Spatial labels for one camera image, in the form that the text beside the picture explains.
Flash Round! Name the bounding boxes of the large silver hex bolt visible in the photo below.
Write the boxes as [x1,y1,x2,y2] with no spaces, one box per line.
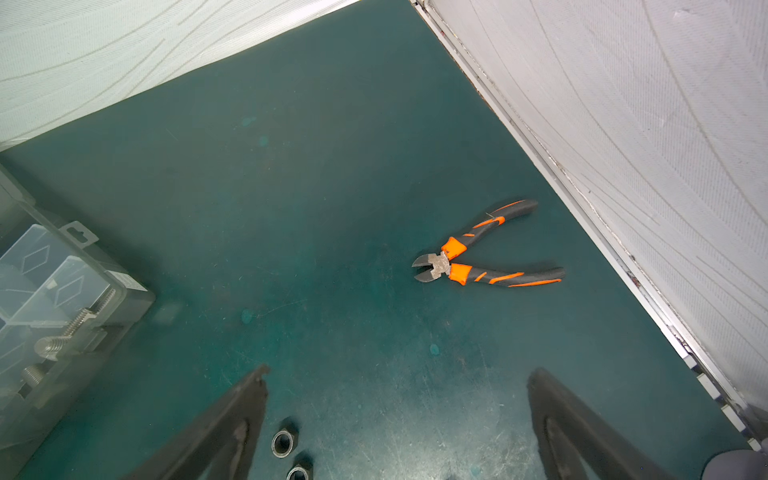
[34,308,97,361]

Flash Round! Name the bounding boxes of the green table mat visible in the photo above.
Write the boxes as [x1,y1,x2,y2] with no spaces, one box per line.
[1,1,746,479]

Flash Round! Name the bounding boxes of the black hex nut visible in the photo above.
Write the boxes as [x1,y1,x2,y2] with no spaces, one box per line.
[270,427,298,459]
[286,459,313,480]

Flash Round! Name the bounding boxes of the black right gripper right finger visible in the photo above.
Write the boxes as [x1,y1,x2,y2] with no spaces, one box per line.
[527,368,672,479]

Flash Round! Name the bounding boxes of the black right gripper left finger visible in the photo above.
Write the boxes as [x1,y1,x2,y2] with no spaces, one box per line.
[125,364,269,479]

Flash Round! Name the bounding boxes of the orange black side cutters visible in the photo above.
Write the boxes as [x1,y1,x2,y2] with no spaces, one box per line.
[411,199,566,289]

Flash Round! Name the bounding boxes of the clear plastic organizer box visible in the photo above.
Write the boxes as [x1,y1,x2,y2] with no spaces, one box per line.
[1,170,156,479]

